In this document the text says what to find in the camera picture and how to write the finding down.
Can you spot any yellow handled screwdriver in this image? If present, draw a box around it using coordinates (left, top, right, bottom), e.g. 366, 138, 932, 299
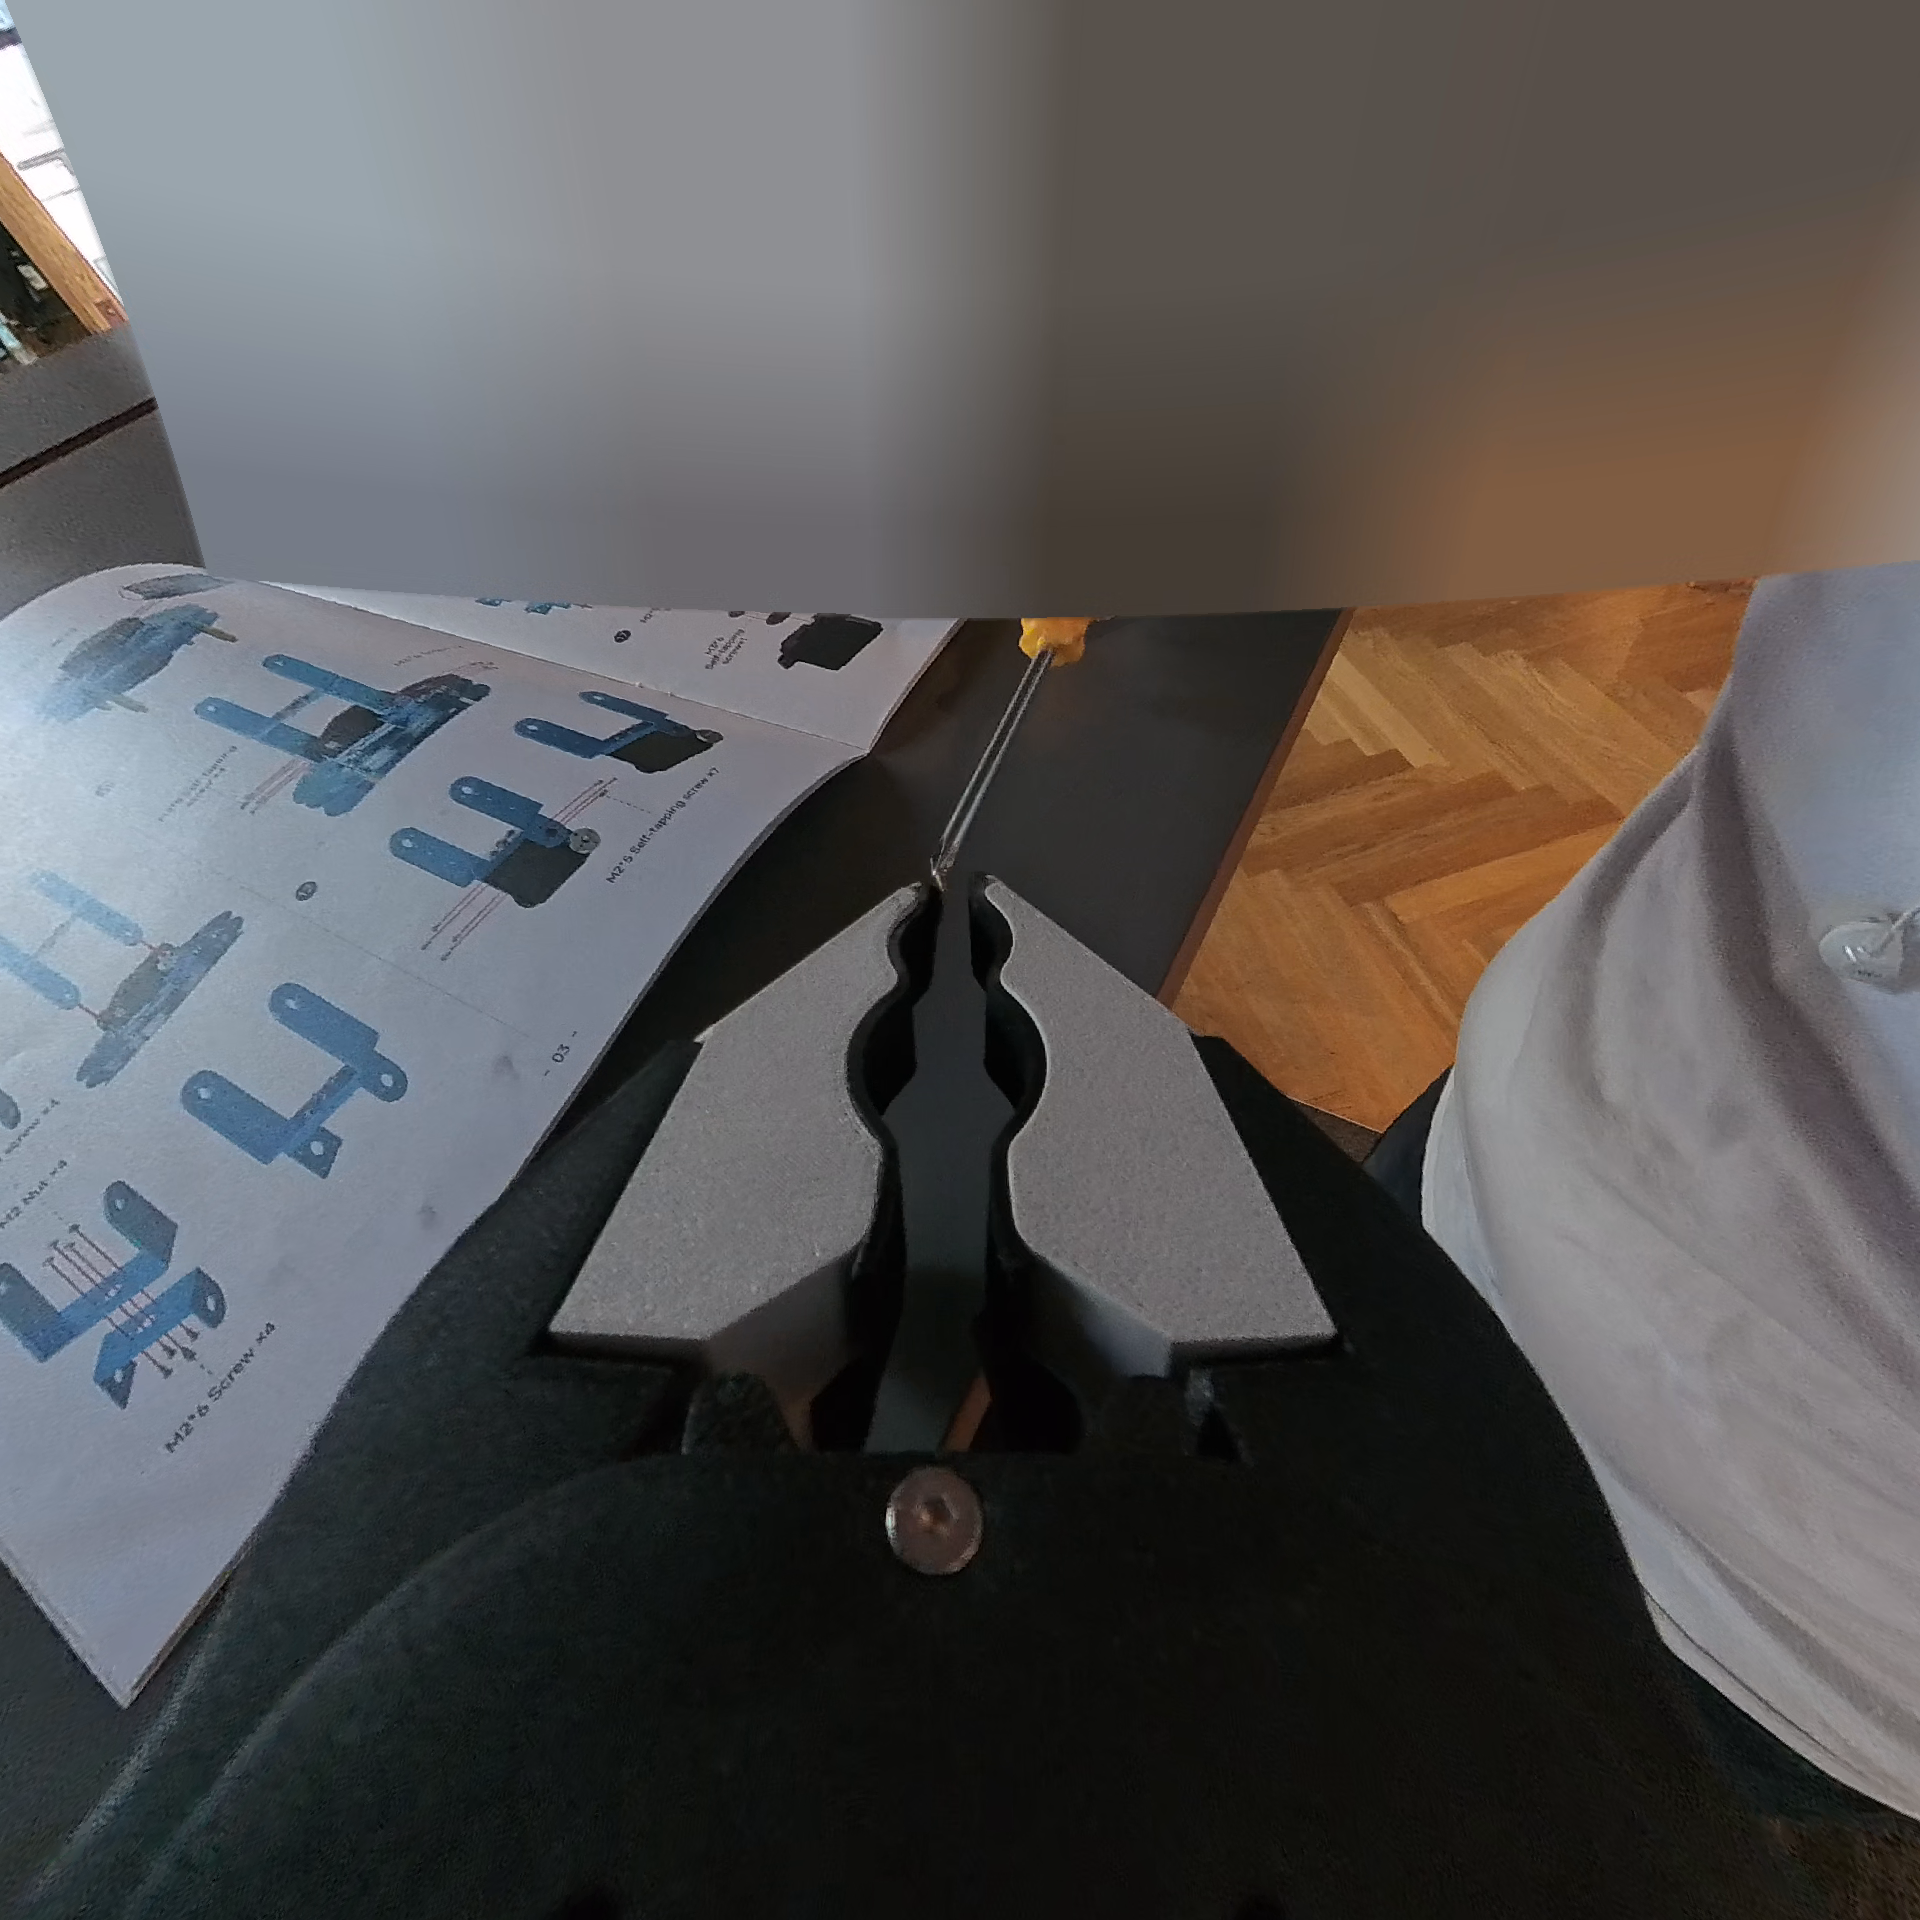
929, 612, 1100, 887

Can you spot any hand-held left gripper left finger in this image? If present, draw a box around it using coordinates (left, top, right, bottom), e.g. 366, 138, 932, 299
546, 881, 942, 1455

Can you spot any dark desk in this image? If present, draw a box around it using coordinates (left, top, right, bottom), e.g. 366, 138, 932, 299
0, 322, 1356, 1920

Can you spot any person's white shirt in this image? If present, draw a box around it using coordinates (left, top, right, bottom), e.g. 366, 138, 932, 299
1418, 562, 1920, 1820

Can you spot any open assembly instruction booklet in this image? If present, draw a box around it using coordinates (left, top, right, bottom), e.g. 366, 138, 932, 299
0, 562, 965, 1712

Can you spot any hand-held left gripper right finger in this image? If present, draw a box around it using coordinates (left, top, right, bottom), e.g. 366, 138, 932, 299
966, 873, 1340, 1378

